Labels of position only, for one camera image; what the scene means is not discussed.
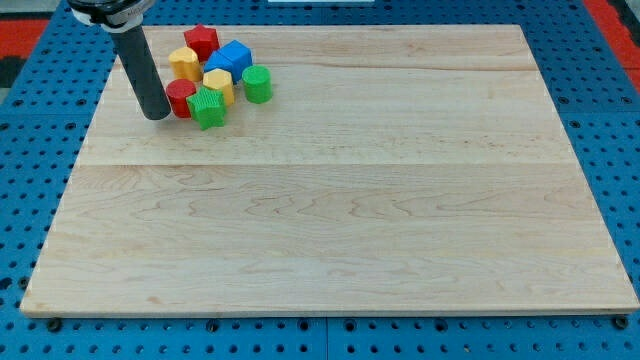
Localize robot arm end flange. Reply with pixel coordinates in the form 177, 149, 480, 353
67, 0, 156, 33

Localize light wooden board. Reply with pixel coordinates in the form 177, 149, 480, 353
21, 25, 639, 318

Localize green cylinder block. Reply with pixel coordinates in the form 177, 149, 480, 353
242, 65, 273, 104

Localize green star block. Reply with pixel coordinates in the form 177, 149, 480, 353
186, 87, 227, 130

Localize yellow hexagon block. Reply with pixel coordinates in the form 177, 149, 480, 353
202, 69, 235, 106

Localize blue cube block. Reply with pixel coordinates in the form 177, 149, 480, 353
218, 40, 253, 84

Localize red cylinder block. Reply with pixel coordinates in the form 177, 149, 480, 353
165, 79, 196, 118

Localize yellow heart block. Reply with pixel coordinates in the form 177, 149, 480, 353
168, 47, 203, 82

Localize red star block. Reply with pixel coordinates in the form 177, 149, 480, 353
183, 24, 220, 62

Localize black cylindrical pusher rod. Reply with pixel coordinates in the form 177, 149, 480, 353
111, 25, 171, 120

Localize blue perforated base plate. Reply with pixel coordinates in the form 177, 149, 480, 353
1, 1, 639, 359

